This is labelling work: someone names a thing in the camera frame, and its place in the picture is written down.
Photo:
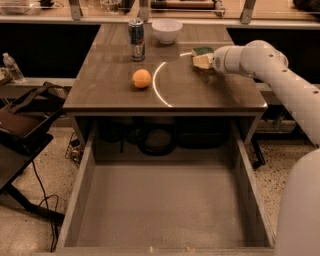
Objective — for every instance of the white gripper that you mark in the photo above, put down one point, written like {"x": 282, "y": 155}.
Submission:
{"x": 222, "y": 60}

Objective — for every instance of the green and yellow sponge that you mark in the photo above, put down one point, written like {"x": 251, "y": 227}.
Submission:
{"x": 196, "y": 51}

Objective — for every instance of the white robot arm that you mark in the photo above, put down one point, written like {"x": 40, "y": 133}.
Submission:
{"x": 298, "y": 229}

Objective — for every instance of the open grey top drawer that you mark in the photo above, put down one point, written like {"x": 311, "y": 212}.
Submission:
{"x": 188, "y": 203}

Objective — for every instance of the white bowl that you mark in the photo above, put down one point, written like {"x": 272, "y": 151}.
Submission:
{"x": 166, "y": 30}

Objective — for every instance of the orange fruit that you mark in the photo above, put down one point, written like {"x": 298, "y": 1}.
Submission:
{"x": 141, "y": 78}

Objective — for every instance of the grey cabinet desk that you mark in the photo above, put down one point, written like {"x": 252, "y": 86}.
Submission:
{"x": 104, "y": 84}

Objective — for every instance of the blue silver drink can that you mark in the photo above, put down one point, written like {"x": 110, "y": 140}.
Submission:
{"x": 136, "y": 36}

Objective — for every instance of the black folding chair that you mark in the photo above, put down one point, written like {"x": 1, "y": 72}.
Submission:
{"x": 24, "y": 126}

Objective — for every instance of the clear plastic water bottle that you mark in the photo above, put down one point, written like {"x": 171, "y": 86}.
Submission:
{"x": 13, "y": 68}

